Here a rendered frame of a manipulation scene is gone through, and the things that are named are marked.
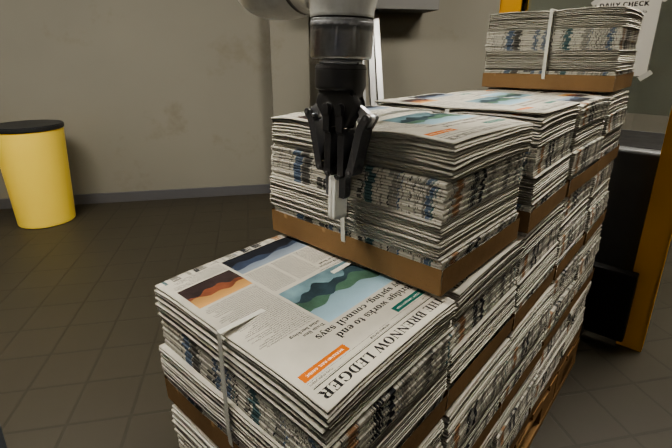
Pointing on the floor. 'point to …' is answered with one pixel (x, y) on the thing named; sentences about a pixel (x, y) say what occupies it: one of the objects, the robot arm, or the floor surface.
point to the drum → (37, 172)
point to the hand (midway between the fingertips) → (337, 196)
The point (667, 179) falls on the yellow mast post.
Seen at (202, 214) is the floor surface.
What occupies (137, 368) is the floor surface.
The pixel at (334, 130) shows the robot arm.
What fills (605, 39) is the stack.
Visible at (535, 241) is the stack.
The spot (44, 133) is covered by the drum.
